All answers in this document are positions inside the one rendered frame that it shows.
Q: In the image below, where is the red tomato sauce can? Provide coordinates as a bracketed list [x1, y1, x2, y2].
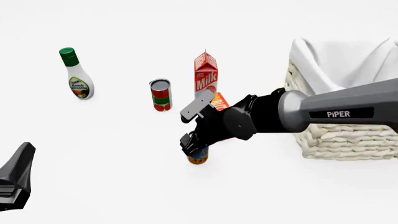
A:
[149, 78, 173, 112]

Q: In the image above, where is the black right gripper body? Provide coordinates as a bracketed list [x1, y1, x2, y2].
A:
[179, 124, 220, 157]

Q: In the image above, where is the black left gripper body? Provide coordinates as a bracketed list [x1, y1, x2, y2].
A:
[0, 178, 32, 212]

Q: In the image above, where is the ranch dressing bottle green cap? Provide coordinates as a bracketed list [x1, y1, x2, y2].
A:
[58, 47, 95, 100]

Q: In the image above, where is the white woven basket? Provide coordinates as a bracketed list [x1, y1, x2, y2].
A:
[284, 59, 398, 162]

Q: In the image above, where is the white cloth basket liner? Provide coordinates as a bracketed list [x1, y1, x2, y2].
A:
[289, 36, 398, 96]

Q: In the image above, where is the orange printed food box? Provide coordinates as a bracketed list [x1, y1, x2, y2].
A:
[210, 91, 231, 112]

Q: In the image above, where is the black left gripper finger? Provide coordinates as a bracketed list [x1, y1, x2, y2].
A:
[0, 141, 37, 192]

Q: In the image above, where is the alphabet soup can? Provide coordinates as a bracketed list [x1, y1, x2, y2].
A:
[186, 146, 210, 166]

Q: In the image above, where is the red milk carton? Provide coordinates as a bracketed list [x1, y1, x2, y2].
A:
[193, 49, 219, 100]

